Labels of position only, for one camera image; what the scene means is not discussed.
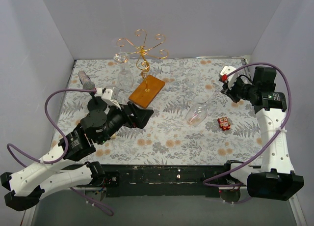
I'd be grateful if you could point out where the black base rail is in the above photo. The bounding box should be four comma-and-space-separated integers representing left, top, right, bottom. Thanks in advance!
78, 164, 227, 198

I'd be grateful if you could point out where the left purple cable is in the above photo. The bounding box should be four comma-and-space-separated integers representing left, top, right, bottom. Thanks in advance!
6, 87, 115, 217

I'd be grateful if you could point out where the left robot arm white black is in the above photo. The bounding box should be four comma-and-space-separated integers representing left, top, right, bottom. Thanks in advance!
0, 102, 154, 211

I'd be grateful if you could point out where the ribbed clear wine glass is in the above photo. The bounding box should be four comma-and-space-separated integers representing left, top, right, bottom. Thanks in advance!
117, 61, 133, 90

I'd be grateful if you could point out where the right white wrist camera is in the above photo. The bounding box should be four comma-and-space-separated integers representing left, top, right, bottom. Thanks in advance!
219, 66, 239, 89

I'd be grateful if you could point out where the gold wire wine glass rack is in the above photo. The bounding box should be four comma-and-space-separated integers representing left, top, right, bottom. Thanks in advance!
121, 29, 169, 109

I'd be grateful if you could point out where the red owl toy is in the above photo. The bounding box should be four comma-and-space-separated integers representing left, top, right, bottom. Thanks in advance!
217, 116, 231, 131

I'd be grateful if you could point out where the round clear wine glass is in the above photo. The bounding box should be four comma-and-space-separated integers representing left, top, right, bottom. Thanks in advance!
111, 38, 130, 64

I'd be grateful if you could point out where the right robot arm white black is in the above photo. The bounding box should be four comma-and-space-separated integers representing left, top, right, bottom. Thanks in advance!
220, 66, 304, 201

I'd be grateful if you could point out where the floral patterned table mat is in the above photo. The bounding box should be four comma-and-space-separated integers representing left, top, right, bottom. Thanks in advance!
46, 58, 264, 166

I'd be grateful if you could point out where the microphone on black stand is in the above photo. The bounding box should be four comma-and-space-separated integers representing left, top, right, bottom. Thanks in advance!
78, 71, 107, 112

